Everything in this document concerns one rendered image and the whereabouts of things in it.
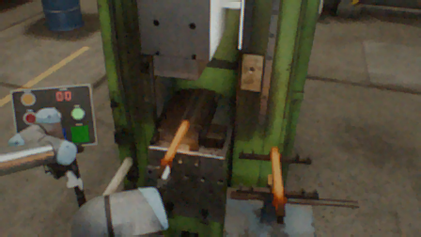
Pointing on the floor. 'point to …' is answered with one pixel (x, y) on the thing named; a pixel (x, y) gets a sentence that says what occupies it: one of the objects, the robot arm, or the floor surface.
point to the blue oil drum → (62, 14)
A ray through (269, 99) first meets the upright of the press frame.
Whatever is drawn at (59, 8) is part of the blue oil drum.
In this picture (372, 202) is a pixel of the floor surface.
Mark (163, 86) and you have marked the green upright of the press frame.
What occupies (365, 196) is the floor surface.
